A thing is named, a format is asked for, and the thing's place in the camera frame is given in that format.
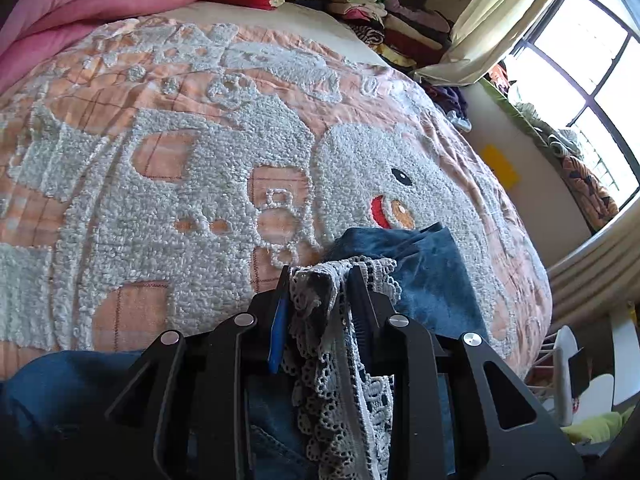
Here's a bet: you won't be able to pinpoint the stack of folded clothes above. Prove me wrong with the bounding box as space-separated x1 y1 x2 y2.
321 0 454 73

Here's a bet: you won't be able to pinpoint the yellow plastic box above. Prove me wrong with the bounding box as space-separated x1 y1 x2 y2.
480 144 520 191

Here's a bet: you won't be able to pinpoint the peach white chenille bedspread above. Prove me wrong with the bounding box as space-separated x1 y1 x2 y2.
1 10 551 376

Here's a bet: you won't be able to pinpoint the cream curtain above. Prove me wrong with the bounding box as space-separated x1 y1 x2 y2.
344 0 582 87

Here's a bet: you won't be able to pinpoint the white wire rack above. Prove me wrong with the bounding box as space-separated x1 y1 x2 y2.
525 326 577 427

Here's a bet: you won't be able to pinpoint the purple clothes pile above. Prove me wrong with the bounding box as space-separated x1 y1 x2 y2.
422 82 472 133

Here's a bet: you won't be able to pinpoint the green cloth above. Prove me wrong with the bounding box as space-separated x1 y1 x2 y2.
561 408 634 444

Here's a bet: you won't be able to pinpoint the window with dark frame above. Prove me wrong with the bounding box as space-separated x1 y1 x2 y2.
504 0 639 208

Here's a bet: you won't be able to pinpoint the blue denim pants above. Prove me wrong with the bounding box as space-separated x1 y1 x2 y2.
1 226 486 479

